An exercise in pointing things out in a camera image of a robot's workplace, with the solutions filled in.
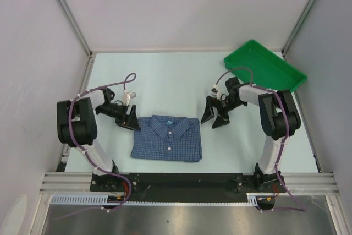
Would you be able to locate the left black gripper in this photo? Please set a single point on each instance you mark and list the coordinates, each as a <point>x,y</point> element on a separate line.
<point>131,120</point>

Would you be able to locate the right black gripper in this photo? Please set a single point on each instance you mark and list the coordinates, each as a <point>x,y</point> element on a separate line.
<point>209,113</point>

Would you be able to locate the blue checkered long sleeve shirt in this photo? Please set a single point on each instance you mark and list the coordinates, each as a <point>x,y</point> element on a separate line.
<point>166,138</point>

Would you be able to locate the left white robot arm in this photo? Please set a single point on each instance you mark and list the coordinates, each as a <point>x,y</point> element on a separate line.
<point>77,127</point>

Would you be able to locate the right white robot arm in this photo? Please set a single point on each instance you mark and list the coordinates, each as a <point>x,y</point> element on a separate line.
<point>279,120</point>

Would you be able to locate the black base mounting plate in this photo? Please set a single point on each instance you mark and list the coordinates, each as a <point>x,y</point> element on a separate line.
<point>179,187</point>

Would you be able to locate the green plastic tray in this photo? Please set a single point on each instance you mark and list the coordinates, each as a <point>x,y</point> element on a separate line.
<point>268,69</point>

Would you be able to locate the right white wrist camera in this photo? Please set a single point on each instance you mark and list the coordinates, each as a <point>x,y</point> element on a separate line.
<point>216,93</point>

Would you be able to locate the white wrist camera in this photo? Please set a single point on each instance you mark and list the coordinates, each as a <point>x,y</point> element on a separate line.
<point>216,93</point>
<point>127,96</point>

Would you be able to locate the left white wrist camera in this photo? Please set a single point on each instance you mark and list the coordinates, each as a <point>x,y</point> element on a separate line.
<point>127,96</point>

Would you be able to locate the grey slotted cable duct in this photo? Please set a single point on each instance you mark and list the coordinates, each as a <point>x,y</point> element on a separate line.
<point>111,200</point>

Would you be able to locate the aluminium frame rail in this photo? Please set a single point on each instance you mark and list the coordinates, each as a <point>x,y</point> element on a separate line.
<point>297,183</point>

